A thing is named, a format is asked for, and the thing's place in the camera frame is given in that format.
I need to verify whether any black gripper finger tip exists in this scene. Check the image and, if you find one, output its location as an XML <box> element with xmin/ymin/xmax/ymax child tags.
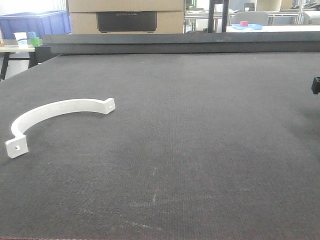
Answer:
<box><xmin>311</xmin><ymin>76</ymin><xmax>320</xmax><ymax>95</ymax></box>

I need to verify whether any white curved PVC pipe clamp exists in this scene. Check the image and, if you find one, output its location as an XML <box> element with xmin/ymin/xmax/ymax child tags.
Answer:
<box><xmin>5</xmin><ymin>98</ymin><xmax>116</xmax><ymax>159</ymax></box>

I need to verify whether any light blue tray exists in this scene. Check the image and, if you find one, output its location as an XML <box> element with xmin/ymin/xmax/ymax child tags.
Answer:
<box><xmin>231</xmin><ymin>23</ymin><xmax>264</xmax><ymax>31</ymax></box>

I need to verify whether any pink cube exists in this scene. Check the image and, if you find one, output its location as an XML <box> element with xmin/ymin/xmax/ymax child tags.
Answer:
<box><xmin>239</xmin><ymin>21</ymin><xmax>249</xmax><ymax>27</ymax></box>

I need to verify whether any large cardboard box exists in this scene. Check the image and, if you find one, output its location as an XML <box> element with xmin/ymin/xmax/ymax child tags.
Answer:
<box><xmin>67</xmin><ymin>0</ymin><xmax>185</xmax><ymax>35</ymax></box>

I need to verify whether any blue plastic crate background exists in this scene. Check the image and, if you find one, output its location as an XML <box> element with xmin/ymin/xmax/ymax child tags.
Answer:
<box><xmin>0</xmin><ymin>10</ymin><xmax>72</xmax><ymax>40</ymax></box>

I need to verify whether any green plastic cup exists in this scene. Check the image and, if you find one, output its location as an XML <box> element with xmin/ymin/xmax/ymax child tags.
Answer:
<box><xmin>29</xmin><ymin>37</ymin><xmax>40</xmax><ymax>47</ymax></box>

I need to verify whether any light blue cup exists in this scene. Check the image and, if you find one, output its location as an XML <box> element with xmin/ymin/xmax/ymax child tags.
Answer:
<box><xmin>27</xmin><ymin>31</ymin><xmax>37</xmax><ymax>39</ymax></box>

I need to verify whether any white paper cup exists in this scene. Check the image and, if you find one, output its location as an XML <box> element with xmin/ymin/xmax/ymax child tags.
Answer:
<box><xmin>14</xmin><ymin>32</ymin><xmax>28</xmax><ymax>47</ymax></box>

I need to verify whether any white side table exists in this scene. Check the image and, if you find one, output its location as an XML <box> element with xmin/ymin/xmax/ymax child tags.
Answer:
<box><xmin>0</xmin><ymin>44</ymin><xmax>38</xmax><ymax>81</ymax></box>

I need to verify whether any black vertical post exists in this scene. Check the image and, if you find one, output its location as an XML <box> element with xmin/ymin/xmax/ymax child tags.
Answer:
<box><xmin>207</xmin><ymin>0</ymin><xmax>230</xmax><ymax>34</ymax></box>

